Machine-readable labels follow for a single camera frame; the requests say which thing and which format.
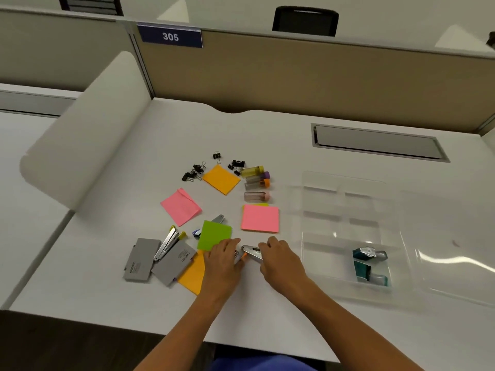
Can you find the person's right hand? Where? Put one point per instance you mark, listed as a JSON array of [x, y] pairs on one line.
[[281, 268]]

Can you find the person's left hand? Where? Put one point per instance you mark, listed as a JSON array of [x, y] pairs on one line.
[[220, 266]]

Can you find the person's left thumb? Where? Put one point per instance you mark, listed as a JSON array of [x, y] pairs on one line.
[[239, 260]]

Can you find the person's right thumb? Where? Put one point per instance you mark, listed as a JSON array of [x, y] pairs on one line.
[[264, 249]]

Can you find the silver stapler with orange trim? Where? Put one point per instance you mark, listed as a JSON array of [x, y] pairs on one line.
[[251, 253]]

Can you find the person's right forearm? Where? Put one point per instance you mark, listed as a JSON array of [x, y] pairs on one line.
[[348, 328]]

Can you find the person's left forearm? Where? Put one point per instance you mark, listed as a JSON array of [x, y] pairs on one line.
[[181, 328]]

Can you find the coral pink sticky note pad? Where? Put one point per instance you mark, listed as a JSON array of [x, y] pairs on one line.
[[260, 218]]

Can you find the green sticky note pad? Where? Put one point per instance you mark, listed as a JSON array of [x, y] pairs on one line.
[[213, 235]]

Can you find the silver stapler with blue trim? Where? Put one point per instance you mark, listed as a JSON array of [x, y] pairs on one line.
[[216, 220]]

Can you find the orange sticky note pad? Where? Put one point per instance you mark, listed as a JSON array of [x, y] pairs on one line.
[[221, 179], [193, 273]]

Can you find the pink cap clear tube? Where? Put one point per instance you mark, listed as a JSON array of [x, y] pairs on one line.
[[257, 196]]

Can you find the grey staple box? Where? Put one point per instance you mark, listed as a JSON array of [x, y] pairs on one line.
[[142, 260], [174, 263]]

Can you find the orange cap clear tube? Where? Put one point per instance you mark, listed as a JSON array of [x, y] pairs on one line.
[[257, 184]]

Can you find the purple cap clear tube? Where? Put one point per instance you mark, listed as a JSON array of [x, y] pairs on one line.
[[257, 176]]

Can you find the silver stapler with yellow trim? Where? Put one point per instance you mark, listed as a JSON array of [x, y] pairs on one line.
[[167, 243]]

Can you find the yellow cap clear tube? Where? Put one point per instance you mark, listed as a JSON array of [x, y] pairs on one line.
[[252, 171]]

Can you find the clear plastic organizer tray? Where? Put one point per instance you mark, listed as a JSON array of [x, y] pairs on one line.
[[348, 227]]

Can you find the group of black binder clips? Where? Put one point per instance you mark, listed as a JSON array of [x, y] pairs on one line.
[[199, 168]]

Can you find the person's blue clothing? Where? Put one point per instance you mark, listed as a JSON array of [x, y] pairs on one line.
[[263, 363]]

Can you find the teal and silver stapler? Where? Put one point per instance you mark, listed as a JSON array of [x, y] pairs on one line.
[[370, 254]]

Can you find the beige partition panel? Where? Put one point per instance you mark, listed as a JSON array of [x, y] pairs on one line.
[[309, 81]]

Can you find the clear plastic tray lid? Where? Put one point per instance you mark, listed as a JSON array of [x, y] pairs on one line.
[[448, 258]]

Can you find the white rounded desk divider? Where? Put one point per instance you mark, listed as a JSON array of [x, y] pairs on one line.
[[85, 131]]

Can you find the black office chair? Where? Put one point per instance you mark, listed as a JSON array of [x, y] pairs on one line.
[[305, 20], [91, 4]]

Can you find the blue number sign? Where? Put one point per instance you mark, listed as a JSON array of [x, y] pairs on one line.
[[170, 35]]

